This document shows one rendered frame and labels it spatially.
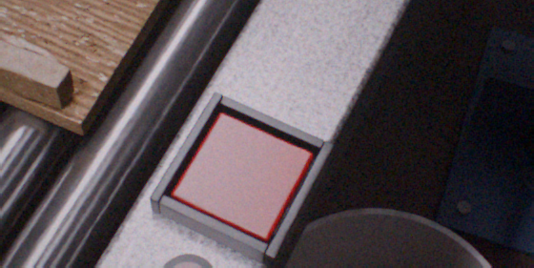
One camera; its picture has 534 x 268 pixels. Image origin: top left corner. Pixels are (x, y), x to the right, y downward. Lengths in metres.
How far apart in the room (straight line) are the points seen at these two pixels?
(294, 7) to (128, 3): 0.10
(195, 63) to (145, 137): 0.06
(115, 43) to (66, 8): 0.04
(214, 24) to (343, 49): 0.08
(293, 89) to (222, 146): 0.06
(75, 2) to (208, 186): 0.14
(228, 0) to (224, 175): 0.13
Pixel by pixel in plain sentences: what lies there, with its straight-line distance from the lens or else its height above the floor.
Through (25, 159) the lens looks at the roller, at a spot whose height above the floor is 0.92.
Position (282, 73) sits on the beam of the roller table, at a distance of 0.61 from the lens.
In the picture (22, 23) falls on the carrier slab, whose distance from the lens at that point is 0.62.
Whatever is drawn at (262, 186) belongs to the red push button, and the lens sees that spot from 0.56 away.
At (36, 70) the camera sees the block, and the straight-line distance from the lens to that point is 0.57.
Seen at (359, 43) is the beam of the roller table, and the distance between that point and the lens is 0.63.
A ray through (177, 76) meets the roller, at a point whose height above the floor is 0.92.
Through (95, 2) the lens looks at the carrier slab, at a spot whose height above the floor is 0.94.
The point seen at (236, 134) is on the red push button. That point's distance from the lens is 0.58.
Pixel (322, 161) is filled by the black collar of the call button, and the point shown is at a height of 0.93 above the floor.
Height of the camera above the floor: 1.44
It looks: 61 degrees down
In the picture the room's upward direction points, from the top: 2 degrees clockwise
